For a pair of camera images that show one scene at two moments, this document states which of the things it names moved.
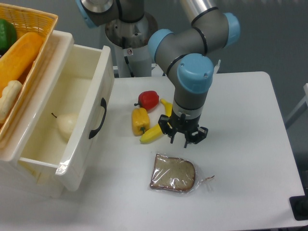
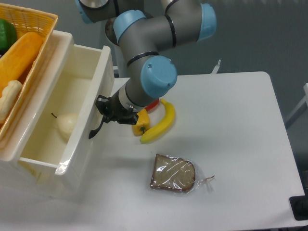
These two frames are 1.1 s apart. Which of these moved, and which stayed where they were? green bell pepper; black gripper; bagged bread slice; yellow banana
Moved: black gripper
Stayed: yellow banana; bagged bread slice; green bell pepper
